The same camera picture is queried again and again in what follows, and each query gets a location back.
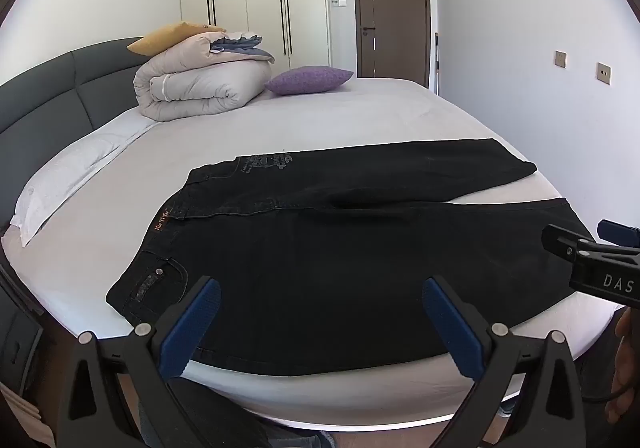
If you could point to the beige curtain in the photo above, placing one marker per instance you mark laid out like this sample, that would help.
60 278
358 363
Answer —
20 415

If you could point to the brown door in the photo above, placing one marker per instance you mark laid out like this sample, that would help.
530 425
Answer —
390 2

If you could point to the yellow pillow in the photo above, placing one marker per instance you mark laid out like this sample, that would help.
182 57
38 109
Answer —
165 37

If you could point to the white pillow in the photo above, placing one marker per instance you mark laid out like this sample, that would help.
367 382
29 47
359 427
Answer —
65 167

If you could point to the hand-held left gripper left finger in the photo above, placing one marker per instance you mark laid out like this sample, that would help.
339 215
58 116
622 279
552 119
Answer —
192 323

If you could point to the bed with white sheet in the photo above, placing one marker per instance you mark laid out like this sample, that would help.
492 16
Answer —
350 117

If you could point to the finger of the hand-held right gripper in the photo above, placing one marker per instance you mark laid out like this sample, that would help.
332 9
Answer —
617 230
565 240

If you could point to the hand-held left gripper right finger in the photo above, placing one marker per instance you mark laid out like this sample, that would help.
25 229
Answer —
452 328

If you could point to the folded blue-grey cloth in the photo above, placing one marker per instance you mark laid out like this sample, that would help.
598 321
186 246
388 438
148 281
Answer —
240 45

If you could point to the folded beige duvet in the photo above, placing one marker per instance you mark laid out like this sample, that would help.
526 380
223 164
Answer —
200 87

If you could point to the purple pillow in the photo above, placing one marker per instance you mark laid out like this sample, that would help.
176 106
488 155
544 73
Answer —
307 79

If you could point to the bronze wall socket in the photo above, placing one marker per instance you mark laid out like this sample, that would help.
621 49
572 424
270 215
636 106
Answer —
603 72
560 58

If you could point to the dark grey padded headboard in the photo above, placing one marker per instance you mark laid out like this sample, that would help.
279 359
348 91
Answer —
50 97

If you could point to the person's right hand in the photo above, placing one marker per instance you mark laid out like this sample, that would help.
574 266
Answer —
629 353

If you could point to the black pants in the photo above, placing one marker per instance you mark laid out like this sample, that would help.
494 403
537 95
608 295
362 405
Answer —
325 268

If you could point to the dark nightstand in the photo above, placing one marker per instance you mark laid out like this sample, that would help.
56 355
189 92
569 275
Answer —
20 343

